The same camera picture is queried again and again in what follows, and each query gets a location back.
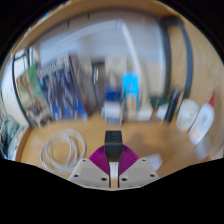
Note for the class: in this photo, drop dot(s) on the tall light blue box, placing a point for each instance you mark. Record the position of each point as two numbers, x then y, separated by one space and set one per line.
130 90

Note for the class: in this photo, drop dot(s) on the dark drink bottle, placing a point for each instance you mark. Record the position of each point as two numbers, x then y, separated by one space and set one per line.
98 86

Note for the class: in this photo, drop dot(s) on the black charger block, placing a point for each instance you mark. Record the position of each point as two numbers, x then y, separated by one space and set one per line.
113 143

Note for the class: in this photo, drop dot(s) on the green toy figure box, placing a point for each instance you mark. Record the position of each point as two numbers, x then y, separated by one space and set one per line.
31 96

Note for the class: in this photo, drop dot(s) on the white desk lamp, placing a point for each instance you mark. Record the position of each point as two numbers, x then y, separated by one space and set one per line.
133 56

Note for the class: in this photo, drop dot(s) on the grey metal shelf frame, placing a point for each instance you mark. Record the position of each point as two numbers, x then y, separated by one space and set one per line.
188 60

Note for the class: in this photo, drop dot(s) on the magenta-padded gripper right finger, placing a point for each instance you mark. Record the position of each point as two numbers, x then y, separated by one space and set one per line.
138 175

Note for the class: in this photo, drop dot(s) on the white cup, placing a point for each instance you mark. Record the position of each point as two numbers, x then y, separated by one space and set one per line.
187 115

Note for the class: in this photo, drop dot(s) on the blue robot model box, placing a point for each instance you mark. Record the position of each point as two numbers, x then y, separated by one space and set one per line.
63 93

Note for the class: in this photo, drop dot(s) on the black electric shaver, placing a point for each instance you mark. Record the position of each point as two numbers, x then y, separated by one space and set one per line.
173 106

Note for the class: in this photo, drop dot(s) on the translucent plastic container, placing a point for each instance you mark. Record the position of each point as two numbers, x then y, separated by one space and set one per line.
204 150

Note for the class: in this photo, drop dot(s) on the bed with bedding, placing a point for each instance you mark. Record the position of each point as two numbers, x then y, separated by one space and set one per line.
10 136

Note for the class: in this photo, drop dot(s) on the small blue box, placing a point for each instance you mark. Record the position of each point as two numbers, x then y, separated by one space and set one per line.
113 103

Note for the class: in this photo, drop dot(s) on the white red-capped pump bottle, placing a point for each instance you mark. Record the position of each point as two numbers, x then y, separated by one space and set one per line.
201 125

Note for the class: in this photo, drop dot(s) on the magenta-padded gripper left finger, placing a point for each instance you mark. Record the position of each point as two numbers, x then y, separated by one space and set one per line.
90 175

